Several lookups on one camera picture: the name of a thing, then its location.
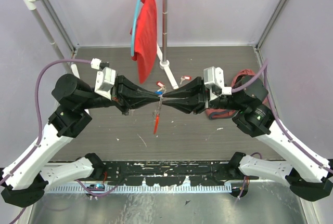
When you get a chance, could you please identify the key with blue tag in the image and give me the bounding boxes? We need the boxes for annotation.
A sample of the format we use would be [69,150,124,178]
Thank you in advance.
[155,91,165,97]

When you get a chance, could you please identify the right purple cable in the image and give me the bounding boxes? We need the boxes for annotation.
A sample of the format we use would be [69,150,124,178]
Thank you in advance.
[231,59,333,169]

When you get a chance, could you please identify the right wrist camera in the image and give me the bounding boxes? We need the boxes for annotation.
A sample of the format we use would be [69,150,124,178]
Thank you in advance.
[203,67,232,101]

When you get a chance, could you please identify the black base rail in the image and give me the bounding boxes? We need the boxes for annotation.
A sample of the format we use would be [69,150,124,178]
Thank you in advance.
[80,161,244,187]

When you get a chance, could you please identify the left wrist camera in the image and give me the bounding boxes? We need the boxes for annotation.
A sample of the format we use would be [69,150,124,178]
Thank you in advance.
[94,67,117,100]

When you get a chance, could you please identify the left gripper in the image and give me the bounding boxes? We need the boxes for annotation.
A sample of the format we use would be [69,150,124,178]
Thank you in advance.
[80,71,162,115]

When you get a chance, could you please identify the far key with red tag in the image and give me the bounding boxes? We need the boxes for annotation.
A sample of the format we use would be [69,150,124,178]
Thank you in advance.
[180,75,192,85]

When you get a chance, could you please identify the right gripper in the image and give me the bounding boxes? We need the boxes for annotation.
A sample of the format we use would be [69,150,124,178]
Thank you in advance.
[162,75,245,114]

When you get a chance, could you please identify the blue hanger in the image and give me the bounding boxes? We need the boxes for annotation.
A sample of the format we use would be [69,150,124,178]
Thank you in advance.
[130,0,141,57]

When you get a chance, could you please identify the red shirt on hanger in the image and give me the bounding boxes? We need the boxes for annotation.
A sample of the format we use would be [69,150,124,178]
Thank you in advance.
[131,0,158,84]

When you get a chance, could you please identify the clothes rack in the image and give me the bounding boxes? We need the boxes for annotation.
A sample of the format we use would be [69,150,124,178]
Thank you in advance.
[23,0,178,89]

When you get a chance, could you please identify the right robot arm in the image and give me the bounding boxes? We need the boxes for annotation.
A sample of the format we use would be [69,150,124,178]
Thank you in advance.
[163,75,332,202]

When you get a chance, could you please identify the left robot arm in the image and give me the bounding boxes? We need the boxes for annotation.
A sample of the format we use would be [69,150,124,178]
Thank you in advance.
[1,74,160,208]

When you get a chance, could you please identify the keyring with red tag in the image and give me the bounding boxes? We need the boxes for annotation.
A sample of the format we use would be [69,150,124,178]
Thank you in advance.
[153,97,163,135]

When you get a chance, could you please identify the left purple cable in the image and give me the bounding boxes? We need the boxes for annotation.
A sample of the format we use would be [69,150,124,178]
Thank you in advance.
[0,58,105,223]

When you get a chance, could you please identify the key with red tag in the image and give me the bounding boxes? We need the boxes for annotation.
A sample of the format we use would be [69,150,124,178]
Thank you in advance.
[180,75,192,85]
[156,81,166,91]

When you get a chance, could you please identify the crumpled red shirt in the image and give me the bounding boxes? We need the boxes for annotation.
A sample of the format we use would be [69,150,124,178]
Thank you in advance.
[206,69,268,120]

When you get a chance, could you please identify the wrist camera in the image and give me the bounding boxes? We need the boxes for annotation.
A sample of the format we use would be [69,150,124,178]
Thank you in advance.
[203,67,232,101]
[94,67,117,100]

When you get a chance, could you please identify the purple cable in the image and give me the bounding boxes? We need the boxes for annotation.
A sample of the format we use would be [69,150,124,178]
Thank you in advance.
[0,58,105,223]
[231,59,333,169]

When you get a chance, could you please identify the grey cable duct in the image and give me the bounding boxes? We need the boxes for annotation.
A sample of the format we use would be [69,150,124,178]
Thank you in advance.
[48,182,232,194]

